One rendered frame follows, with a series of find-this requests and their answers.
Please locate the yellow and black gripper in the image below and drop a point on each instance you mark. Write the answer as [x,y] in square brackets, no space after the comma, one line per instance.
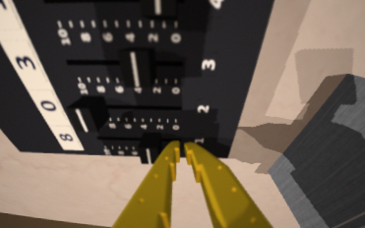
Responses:
[229,204]

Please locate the black lighting desk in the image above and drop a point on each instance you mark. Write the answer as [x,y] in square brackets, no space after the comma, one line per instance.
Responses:
[183,74]

